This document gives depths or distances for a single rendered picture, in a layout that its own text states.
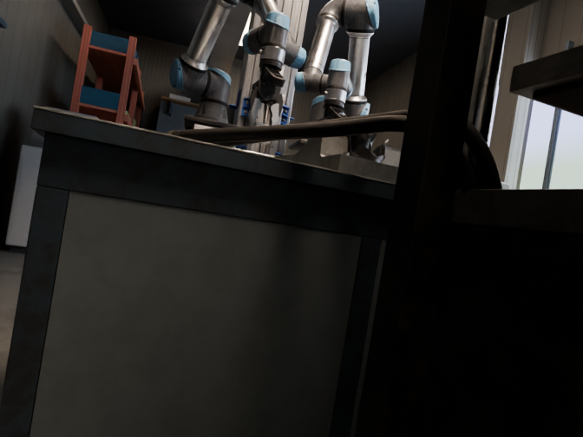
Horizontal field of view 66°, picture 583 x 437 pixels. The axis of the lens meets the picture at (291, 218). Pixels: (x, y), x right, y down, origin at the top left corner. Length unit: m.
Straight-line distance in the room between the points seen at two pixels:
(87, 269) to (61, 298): 0.06
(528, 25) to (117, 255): 4.55
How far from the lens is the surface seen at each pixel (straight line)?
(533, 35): 4.99
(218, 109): 1.99
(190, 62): 1.94
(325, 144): 1.22
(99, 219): 0.86
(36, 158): 4.61
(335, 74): 1.67
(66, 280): 0.88
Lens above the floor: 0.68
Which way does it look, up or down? level
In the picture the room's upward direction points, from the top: 9 degrees clockwise
